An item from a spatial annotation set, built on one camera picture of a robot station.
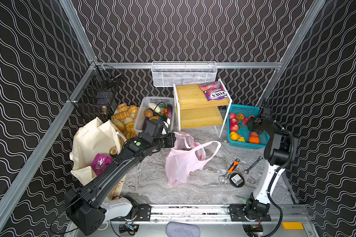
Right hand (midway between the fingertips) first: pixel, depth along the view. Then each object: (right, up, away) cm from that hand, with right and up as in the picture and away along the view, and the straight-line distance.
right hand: (255, 125), depth 104 cm
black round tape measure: (-20, -31, -20) cm, 42 cm away
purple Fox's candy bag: (-34, +18, -24) cm, 45 cm away
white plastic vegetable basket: (-81, +15, +9) cm, 83 cm away
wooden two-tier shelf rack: (-45, +8, -23) cm, 52 cm away
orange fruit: (-4, -10, -7) cm, 13 cm away
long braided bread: (-97, +8, +9) cm, 98 cm away
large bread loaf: (-96, 0, +2) cm, 96 cm away
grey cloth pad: (-55, -48, -36) cm, 82 cm away
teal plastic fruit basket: (-6, -4, +4) cm, 8 cm away
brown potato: (-75, +9, +4) cm, 76 cm away
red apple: (-15, -2, 0) cm, 15 cm away
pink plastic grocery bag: (-50, -15, -35) cm, 63 cm away
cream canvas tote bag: (-98, -7, -27) cm, 102 cm away
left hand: (-53, -7, -32) cm, 62 cm away
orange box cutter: (-21, -26, -14) cm, 36 cm away
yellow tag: (+1, -48, -33) cm, 58 cm away
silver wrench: (-13, -28, -15) cm, 34 cm away
